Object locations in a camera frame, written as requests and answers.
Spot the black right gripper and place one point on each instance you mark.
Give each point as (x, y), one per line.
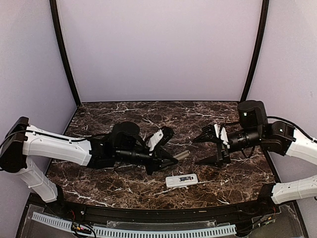
(216, 160)

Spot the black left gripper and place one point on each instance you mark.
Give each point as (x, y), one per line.
(157, 161)

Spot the grey battery cover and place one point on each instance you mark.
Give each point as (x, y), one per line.
(182, 155)

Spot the purple blue AAA battery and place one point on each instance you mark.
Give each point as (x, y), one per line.
(186, 178)

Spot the white remote control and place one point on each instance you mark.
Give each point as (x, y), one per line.
(174, 181)

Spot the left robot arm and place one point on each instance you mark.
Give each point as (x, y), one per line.
(122, 144)

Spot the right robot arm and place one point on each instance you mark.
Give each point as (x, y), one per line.
(282, 137)

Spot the clear acrylic plate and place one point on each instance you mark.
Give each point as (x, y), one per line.
(174, 226)

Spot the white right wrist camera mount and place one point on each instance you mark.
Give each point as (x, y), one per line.
(221, 134)

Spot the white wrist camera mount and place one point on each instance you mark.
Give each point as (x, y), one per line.
(159, 138)
(221, 134)

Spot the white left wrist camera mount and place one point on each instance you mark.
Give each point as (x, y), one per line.
(159, 138)

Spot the white slotted cable duct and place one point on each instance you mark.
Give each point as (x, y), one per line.
(101, 231)

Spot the black front frame rail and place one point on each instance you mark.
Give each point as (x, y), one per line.
(239, 212)

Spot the black right corner frame post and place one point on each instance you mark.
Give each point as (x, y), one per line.
(256, 51)

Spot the black corner frame post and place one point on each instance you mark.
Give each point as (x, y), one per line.
(256, 51)
(63, 53)

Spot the black left corner frame post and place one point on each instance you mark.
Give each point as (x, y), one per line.
(63, 53)

